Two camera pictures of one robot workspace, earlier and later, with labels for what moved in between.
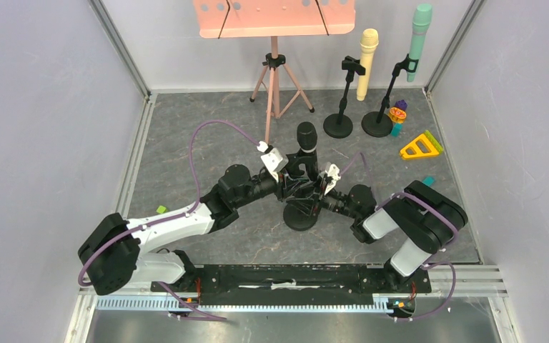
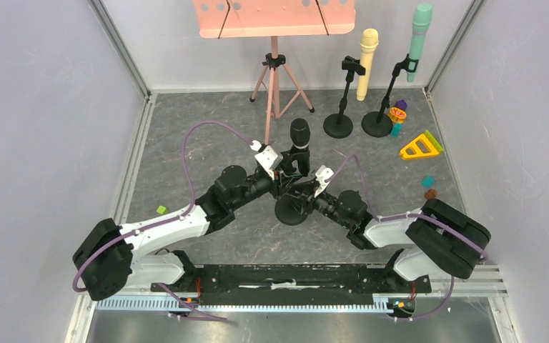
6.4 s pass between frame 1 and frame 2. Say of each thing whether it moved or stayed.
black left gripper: stayed
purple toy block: stayed
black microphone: moved
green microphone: stayed
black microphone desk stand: moved
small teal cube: stayed
